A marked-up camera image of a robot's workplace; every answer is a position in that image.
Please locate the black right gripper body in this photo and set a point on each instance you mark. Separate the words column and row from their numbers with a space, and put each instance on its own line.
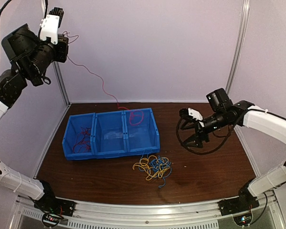
column 199, row 131

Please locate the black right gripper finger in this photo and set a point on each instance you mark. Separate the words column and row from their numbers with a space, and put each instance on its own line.
column 193, row 141
column 187, row 123

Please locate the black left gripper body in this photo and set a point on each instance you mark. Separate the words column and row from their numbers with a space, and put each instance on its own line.
column 62, row 55

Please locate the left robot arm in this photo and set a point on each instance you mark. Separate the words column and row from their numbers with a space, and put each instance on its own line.
column 30, row 57

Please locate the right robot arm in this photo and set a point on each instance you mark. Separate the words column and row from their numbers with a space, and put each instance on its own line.
column 193, row 130

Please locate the blue plastic bin right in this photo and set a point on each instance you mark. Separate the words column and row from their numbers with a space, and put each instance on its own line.
column 142, row 134

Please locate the right circuit board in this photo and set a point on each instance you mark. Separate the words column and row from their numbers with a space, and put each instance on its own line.
column 243, row 220

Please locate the circuit board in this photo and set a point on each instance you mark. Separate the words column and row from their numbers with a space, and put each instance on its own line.
column 49, row 220
column 243, row 220

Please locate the blue plastic bin left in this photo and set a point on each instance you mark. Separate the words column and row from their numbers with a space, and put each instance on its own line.
column 76, row 142

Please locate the left circuit board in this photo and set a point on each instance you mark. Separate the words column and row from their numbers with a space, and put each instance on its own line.
column 49, row 220

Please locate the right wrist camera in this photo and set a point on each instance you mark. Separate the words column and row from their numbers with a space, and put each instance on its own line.
column 191, row 116

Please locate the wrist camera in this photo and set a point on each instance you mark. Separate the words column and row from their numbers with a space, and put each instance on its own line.
column 191, row 116
column 50, row 25

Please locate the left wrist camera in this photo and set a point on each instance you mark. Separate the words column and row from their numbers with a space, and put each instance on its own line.
column 50, row 25

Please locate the left aluminium frame post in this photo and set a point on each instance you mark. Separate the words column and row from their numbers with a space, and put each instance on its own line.
column 56, row 67

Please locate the aluminium frame post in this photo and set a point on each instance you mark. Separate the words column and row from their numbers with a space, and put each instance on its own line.
column 245, row 12
column 56, row 67

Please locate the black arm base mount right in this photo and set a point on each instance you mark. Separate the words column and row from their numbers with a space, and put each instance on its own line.
column 236, row 205

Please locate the right aluminium frame post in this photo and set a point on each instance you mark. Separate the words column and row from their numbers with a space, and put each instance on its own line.
column 245, row 12

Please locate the aluminium front rail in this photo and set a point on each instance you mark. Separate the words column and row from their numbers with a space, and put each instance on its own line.
column 199, row 215

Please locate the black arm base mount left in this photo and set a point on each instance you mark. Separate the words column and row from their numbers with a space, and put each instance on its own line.
column 60, row 207

